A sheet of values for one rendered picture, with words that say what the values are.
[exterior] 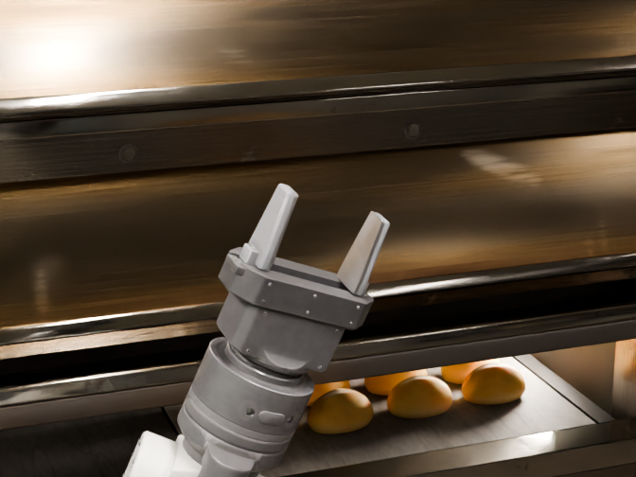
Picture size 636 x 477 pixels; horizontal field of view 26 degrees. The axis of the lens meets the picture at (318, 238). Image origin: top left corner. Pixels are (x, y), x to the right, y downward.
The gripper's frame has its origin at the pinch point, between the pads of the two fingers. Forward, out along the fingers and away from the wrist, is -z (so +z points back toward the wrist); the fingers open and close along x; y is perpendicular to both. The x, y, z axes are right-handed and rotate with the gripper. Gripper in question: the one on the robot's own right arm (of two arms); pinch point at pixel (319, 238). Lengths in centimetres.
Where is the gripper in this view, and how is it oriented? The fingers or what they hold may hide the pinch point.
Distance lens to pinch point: 103.3
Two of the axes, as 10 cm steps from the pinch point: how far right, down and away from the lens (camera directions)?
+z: -4.0, 8.9, 2.4
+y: -3.9, -4.0, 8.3
